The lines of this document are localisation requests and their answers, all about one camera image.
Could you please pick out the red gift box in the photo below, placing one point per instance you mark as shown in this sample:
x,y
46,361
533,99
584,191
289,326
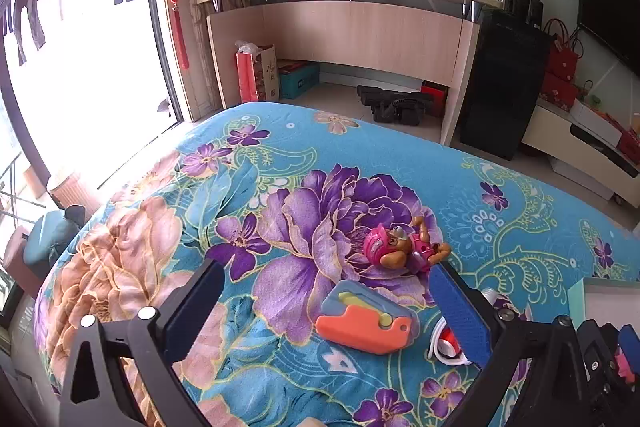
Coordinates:
x,y
557,94

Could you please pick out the orange and blue toy knife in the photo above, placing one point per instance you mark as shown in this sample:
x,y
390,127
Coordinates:
x,y
360,332

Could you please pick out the small red box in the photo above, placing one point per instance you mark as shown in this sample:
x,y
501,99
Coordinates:
x,y
434,99

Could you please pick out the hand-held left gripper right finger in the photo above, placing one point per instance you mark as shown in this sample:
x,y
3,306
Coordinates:
x,y
457,312

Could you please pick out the red and white gift bag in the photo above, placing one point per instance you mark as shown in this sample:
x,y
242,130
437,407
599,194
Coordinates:
x,y
255,74

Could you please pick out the red and white tube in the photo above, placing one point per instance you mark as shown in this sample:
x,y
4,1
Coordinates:
x,y
447,346

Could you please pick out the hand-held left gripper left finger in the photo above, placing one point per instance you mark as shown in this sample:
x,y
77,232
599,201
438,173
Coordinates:
x,y
195,307

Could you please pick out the pink dog toy figure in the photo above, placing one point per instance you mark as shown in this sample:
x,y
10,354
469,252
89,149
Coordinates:
x,y
380,247

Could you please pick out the wicker basket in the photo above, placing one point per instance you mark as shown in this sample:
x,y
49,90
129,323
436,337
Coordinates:
x,y
72,192

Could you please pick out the black shoes on floor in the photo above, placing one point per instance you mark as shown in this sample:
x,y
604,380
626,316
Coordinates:
x,y
395,104

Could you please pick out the wooden desk with shelf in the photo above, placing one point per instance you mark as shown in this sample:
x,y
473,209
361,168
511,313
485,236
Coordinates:
x,y
350,32

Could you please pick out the teal bag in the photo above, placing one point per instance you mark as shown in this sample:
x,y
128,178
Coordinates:
x,y
50,242

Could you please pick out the white tray with teal rim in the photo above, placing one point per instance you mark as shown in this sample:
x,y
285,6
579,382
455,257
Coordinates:
x,y
615,302

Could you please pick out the cream television stand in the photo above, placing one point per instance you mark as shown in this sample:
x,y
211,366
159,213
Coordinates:
x,y
550,132

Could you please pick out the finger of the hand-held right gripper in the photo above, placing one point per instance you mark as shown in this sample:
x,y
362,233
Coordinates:
x,y
597,357

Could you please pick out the floral blanket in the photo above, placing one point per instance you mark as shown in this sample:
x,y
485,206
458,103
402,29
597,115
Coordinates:
x,y
300,157

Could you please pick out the black television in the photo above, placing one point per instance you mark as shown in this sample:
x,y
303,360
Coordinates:
x,y
610,17

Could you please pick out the blue box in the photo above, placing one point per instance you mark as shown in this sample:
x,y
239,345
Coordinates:
x,y
299,82

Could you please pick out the white flat box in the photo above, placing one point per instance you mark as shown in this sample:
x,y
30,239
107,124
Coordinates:
x,y
595,122

